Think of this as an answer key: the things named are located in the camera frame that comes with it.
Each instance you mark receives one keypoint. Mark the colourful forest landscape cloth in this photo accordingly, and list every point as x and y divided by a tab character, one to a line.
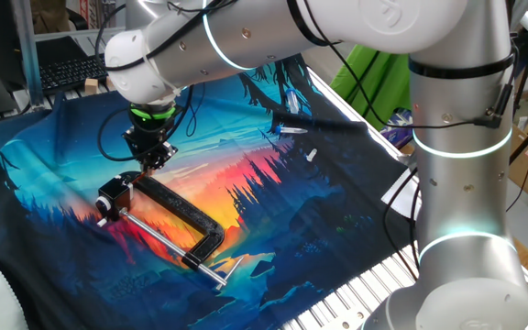
291	206

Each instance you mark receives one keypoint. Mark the large clear plastic tube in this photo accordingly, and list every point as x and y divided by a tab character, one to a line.
293	101

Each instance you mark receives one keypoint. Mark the black mouse pad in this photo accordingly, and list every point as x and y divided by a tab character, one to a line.
60	49

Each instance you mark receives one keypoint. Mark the black C-clamp with steel screw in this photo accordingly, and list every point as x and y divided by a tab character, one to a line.
172	201

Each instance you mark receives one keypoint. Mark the upright aluminium frame post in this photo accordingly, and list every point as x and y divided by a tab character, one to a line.
28	50

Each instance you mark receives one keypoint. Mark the green fabric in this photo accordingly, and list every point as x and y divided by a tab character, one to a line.
374	82

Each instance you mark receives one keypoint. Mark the black keyboard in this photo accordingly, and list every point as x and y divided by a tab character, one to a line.
71	71

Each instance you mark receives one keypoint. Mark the red pencil with eraser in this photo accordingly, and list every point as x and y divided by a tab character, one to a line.
138	179

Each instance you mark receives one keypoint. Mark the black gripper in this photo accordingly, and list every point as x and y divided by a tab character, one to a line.
149	137

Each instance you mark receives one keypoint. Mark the black white pencil sharpener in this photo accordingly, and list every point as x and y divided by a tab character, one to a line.
115	194

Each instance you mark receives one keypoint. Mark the small wooden block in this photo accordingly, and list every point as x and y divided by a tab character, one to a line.
91	86
109	84

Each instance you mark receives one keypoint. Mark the clear tube with blue cap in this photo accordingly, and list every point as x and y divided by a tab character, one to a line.
291	130

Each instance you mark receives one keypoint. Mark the short clear plastic tube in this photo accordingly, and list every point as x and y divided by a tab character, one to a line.
311	155

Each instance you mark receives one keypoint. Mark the blue purple printed bag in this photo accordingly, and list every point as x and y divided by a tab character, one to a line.
397	130

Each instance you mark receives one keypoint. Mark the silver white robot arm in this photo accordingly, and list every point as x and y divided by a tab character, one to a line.
461	183

